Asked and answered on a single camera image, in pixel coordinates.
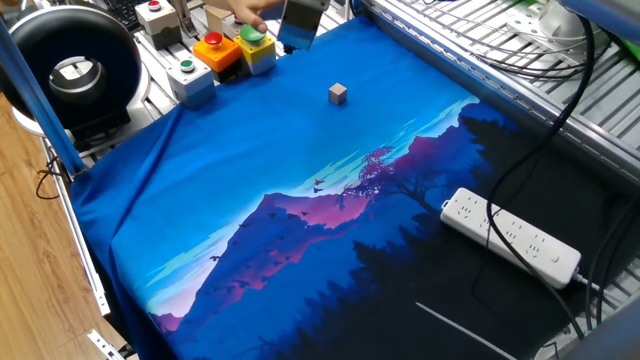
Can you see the silver metal gripper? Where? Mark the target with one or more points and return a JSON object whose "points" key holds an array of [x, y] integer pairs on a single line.
{"points": [[300, 25]]}

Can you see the small wooden cube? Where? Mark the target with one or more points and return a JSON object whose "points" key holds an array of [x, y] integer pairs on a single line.
{"points": [[337, 94]]}

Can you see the bare human hand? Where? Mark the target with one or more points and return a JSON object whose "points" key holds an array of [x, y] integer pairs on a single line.
{"points": [[252, 10]]}

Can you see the yellow box green mushroom button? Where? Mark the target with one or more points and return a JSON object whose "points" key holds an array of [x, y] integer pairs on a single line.
{"points": [[256, 50]]}

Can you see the orange box red button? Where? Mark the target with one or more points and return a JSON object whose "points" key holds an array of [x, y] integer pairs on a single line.
{"points": [[217, 55]]}

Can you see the beige box red button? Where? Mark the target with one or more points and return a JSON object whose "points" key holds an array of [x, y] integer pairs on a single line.
{"points": [[216, 17]]}

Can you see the grey box small green button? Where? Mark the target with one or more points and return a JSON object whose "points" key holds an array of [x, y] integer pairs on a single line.
{"points": [[192, 82]]}

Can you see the mountain landscape printed cloth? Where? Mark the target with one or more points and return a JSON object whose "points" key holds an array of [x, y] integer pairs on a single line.
{"points": [[260, 150]]}

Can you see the grey box small red button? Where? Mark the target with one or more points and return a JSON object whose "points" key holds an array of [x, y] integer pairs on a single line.
{"points": [[160, 22]]}

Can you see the black keyboard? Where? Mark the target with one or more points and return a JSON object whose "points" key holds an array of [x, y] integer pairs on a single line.
{"points": [[127, 12]]}

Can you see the blue pole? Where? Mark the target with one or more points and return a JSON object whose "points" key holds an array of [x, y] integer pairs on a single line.
{"points": [[30, 90]]}

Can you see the white round fixture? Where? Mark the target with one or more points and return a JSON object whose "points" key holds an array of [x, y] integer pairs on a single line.
{"points": [[550, 22]]}

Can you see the white power strip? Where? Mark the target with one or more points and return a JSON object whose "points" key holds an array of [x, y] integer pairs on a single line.
{"points": [[525, 245]]}

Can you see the white zip tie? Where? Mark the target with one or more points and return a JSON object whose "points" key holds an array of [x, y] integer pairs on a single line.
{"points": [[465, 331]]}

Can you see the grey metal bracket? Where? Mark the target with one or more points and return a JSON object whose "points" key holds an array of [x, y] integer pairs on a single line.
{"points": [[184, 20]]}

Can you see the aluminium frame rail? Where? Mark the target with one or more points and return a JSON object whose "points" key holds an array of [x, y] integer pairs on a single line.
{"points": [[500, 95]]}

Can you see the white table edge rail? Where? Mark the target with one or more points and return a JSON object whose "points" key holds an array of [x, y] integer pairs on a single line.
{"points": [[80, 240]]}

